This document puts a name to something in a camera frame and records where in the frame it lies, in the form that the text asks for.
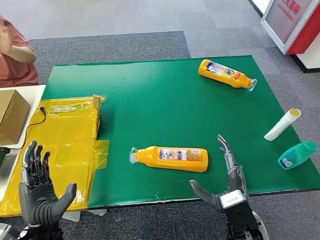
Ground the white and red display stand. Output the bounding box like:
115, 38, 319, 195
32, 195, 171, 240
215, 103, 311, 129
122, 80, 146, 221
260, 0, 320, 56

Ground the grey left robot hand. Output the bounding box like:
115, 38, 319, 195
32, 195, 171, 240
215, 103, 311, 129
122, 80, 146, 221
18, 140, 78, 228

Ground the orange bottle with clear cap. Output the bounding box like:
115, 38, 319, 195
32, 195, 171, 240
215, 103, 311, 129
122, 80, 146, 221
198, 58, 257, 92
129, 145, 209, 173

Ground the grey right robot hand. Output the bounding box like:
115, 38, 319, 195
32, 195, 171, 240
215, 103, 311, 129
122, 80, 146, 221
189, 134, 261, 240

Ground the white tube with yellow cap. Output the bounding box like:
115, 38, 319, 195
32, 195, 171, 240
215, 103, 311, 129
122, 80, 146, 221
263, 108, 302, 142

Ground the yellow-wrapped cardboard box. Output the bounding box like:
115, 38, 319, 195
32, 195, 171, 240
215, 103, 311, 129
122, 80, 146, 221
93, 94, 103, 134

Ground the dark green object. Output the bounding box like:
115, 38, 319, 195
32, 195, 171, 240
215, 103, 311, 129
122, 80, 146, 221
0, 147, 11, 167

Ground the white side table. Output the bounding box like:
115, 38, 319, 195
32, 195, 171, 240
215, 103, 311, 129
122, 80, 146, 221
0, 84, 47, 203

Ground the teal plastic bottle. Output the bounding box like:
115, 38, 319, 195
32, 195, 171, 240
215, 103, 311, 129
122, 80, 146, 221
278, 141, 319, 171

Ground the green table mat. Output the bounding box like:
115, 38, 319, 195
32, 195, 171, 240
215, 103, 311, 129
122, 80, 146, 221
41, 55, 320, 209

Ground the person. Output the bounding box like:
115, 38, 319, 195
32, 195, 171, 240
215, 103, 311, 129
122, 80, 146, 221
0, 14, 40, 89

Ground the thin black cable with plug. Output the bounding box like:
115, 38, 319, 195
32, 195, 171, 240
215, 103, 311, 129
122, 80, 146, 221
18, 105, 47, 151

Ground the brown cardboard box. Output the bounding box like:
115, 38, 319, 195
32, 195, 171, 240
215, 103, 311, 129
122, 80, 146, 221
0, 89, 32, 147

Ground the white plastic piece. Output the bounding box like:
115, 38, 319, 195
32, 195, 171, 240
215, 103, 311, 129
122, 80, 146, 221
88, 208, 108, 217
61, 210, 82, 222

